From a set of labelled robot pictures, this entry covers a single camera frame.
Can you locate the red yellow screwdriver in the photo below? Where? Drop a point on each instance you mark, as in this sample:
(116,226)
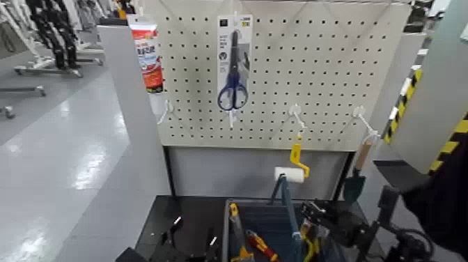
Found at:
(261,246)

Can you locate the grey metal lower panel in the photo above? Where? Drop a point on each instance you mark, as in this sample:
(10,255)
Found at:
(226,172)

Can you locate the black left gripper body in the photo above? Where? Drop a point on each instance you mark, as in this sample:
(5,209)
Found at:
(179,254)

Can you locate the white robot on stand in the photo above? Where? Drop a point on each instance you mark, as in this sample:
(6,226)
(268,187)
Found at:
(22,33)

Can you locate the white pegboard hook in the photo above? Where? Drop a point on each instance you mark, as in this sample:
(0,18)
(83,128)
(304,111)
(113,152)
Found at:
(167,108)
(231,117)
(360,113)
(295,111)

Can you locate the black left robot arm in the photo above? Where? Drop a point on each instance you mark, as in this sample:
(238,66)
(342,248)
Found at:
(131,256)

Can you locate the yellow grey hand tool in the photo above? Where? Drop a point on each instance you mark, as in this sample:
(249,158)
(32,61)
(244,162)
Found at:
(237,227)

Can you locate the grey metal stand base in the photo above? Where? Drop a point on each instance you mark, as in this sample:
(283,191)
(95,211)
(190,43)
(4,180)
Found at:
(25,89)

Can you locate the grey plastic crate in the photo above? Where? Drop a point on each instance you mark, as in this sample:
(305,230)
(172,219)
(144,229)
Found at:
(267,223)

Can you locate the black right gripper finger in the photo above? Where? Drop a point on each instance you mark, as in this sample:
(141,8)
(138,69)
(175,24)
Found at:
(313,208)
(311,221)

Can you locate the black humanoid robot on stand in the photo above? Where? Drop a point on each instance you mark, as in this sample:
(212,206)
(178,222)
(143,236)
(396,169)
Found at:
(55,33)

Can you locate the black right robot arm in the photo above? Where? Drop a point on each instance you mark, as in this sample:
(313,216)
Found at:
(446,205)

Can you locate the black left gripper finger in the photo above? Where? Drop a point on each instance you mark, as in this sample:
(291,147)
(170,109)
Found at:
(170,234)
(211,248)

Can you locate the grey partition panel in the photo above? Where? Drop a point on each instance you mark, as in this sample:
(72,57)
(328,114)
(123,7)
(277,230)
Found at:
(391,73)
(128,91)

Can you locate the white perforated pegboard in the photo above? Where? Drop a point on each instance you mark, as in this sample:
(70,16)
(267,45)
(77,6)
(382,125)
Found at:
(310,73)

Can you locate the yellow pliers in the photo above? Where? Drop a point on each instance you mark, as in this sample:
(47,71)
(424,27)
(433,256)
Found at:
(310,245)

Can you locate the red white tube package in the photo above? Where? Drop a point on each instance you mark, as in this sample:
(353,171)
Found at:
(148,55)

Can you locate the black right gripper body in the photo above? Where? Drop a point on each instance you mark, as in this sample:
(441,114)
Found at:
(345,227)

